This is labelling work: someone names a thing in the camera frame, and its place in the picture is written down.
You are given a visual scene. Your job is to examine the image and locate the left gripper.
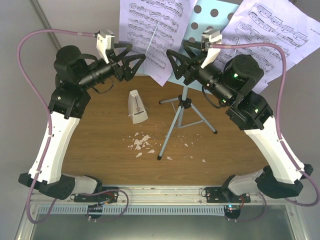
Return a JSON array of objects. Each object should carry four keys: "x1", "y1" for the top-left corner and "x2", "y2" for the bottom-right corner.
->
[{"x1": 79, "y1": 43, "x2": 147, "y2": 90}]

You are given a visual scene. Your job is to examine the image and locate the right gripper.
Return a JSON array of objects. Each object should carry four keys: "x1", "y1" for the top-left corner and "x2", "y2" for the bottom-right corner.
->
[{"x1": 166, "y1": 41, "x2": 234, "y2": 105}]

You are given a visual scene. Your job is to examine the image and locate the white metronome body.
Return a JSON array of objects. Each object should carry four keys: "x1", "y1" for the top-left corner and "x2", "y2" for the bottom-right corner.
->
[{"x1": 128, "y1": 89, "x2": 148, "y2": 124}]

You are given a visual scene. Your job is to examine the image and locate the light blue music stand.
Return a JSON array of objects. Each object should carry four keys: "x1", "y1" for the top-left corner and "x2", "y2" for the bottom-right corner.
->
[{"x1": 136, "y1": 0, "x2": 240, "y2": 161}]

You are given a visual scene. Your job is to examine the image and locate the sheet music paper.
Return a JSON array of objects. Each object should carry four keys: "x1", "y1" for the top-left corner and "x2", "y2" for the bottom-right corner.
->
[
  {"x1": 214, "y1": 0, "x2": 320, "y2": 93},
  {"x1": 118, "y1": 0, "x2": 197, "y2": 86}
]

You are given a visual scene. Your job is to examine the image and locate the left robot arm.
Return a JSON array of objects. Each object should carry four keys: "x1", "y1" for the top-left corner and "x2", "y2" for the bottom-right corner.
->
[{"x1": 18, "y1": 43, "x2": 146, "y2": 202}]

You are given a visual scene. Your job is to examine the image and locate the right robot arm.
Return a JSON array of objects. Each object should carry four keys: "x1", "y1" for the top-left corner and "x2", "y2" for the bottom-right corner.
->
[{"x1": 166, "y1": 41, "x2": 313, "y2": 203}]

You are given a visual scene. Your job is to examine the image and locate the white debris pile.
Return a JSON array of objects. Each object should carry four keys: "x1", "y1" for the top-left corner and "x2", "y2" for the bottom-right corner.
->
[{"x1": 127, "y1": 132, "x2": 151, "y2": 151}]

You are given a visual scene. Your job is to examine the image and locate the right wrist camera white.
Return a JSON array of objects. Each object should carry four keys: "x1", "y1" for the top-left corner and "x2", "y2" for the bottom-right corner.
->
[{"x1": 201, "y1": 28, "x2": 223, "y2": 69}]

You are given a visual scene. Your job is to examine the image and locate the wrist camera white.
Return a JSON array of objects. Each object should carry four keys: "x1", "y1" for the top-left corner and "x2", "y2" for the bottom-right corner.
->
[
  {"x1": 96, "y1": 29, "x2": 115, "y2": 64},
  {"x1": 201, "y1": 28, "x2": 223, "y2": 69}
]

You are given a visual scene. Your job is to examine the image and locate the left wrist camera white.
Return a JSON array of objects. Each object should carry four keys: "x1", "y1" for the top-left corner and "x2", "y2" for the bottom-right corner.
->
[{"x1": 96, "y1": 29, "x2": 115, "y2": 64}]

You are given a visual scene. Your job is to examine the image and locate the left aluminium frame post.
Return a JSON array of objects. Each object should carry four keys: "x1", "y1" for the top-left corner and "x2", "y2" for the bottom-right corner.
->
[{"x1": 28, "y1": 0, "x2": 61, "y2": 51}]

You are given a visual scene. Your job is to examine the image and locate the aluminium front rail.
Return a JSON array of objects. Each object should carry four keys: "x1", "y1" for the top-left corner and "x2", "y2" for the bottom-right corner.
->
[{"x1": 30, "y1": 185, "x2": 290, "y2": 206}]

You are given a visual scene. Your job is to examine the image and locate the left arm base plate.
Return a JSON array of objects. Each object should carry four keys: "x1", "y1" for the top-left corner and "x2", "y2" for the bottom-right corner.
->
[{"x1": 70, "y1": 186, "x2": 119, "y2": 204}]

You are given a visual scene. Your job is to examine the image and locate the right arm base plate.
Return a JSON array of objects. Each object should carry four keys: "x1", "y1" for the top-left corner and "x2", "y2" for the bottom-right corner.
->
[{"x1": 204, "y1": 186, "x2": 251, "y2": 203}]

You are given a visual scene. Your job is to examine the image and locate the slotted cable duct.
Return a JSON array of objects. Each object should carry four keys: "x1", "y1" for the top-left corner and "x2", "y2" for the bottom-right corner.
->
[{"x1": 51, "y1": 204, "x2": 225, "y2": 216}]

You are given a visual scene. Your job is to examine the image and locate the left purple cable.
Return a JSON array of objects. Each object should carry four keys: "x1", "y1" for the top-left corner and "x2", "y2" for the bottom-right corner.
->
[{"x1": 16, "y1": 29, "x2": 98, "y2": 224}]

